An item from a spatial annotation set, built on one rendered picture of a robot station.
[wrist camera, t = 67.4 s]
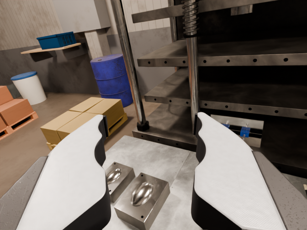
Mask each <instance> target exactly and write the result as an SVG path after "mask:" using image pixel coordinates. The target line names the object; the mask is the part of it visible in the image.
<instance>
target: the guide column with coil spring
mask: <svg viewBox="0 0 307 230"><path fill-rule="evenodd" d="M194 2H196V0H189V1H186V2H184V5H187V4H191V3H194ZM193 8H196V4H195V5H191V6H188V7H185V8H184V10H185V11H186V10H190V9H193ZM195 13H196V10H193V11H190V12H187V13H185V16H188V15H191V14H195ZM195 18H197V15H196V16H192V17H188V18H185V21H189V20H193V19H195ZM196 23H197V21H193V22H189V23H186V24H185V26H190V25H194V24H196ZM196 28H197V26H194V27H190V28H186V29H185V30H186V31H190V30H194V29H196ZM192 34H197V31H194V32H190V33H186V35H192ZM186 43H187V57H188V70H189V84H190V98H191V117H192V131H193V130H194V118H195V113H199V112H201V104H200V81H199V58H198V37H192V38H187V39H186ZM193 138H194V139H197V138H196V136H195V135H193Z"/></svg>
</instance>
